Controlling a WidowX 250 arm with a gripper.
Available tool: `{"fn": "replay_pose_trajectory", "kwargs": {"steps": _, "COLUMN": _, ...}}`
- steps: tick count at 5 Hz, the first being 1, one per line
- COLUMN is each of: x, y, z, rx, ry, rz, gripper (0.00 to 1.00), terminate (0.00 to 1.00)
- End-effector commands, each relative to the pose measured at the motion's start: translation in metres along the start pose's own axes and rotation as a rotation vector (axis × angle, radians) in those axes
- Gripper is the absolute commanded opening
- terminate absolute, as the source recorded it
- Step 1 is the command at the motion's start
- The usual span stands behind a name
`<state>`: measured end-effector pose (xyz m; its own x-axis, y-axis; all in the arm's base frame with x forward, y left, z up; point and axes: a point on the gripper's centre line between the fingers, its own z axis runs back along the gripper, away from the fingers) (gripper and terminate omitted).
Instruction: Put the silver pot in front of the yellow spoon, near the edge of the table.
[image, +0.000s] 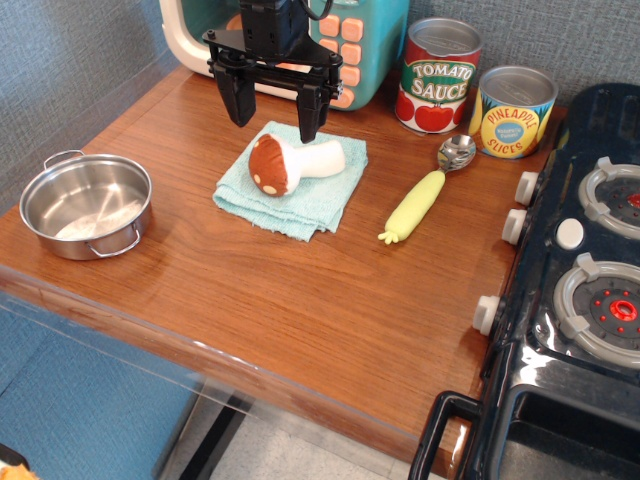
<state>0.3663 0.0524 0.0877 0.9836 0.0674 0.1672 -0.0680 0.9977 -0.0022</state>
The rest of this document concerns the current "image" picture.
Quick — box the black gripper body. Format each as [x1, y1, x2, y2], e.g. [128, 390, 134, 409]
[203, 1, 343, 100]

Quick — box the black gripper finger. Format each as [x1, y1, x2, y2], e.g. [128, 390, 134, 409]
[215, 70, 256, 127]
[296, 85, 331, 143]

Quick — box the silver steel pot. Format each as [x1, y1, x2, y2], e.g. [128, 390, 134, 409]
[19, 150, 153, 260]

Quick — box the plush brown white mushroom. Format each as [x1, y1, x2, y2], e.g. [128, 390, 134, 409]
[248, 134, 346, 197]

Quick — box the teal toy microwave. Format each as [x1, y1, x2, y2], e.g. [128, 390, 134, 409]
[159, 0, 409, 111]

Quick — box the light blue folded cloth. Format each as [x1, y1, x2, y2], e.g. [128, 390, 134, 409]
[212, 120, 369, 243]

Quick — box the tomato sauce can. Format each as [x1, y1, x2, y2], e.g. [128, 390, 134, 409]
[395, 17, 483, 134]

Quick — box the pineapple slices can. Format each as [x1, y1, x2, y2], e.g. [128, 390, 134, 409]
[469, 65, 558, 159]

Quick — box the black toy stove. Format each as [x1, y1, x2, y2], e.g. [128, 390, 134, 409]
[410, 83, 639, 479]

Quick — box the black cable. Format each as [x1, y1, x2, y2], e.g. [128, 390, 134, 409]
[297, 0, 335, 22]

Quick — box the yellow handled metal spoon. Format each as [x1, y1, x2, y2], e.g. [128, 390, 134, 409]
[378, 135, 476, 245]

